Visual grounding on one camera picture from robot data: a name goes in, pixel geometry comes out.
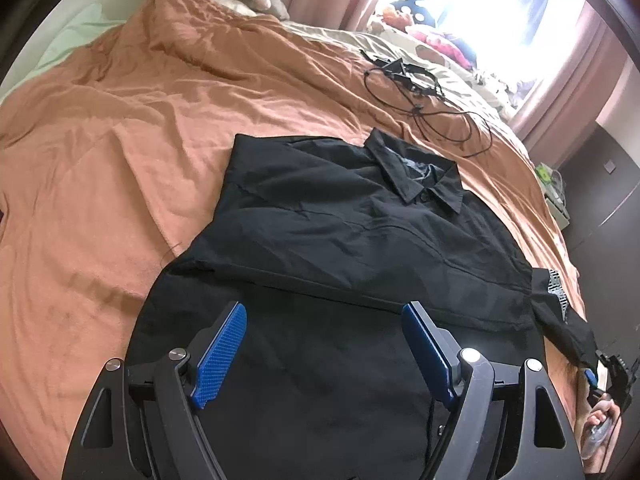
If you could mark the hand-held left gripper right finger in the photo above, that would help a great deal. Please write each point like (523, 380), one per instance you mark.
(425, 350)

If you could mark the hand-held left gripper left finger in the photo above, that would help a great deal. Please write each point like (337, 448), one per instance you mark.
(222, 350)

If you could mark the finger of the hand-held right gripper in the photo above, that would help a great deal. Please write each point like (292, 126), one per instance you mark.
(590, 377)

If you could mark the black collared shirt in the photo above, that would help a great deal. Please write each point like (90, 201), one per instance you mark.
(325, 220)

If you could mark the person's right hand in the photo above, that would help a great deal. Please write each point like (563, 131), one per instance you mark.
(600, 422)

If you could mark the white nightstand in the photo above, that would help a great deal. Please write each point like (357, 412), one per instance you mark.
(557, 207)

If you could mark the green round item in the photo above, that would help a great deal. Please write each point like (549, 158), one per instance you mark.
(542, 174)

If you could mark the orange blanket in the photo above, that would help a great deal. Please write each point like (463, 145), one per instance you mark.
(125, 135)

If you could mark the pink plush toy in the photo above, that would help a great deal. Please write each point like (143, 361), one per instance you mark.
(440, 45)

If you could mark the beige bed sheet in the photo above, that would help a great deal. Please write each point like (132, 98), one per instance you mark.
(340, 40)

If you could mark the orange plush toy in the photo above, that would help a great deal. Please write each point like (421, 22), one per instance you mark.
(397, 16)

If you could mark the light green sheet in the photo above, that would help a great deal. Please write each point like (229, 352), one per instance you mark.
(75, 25)

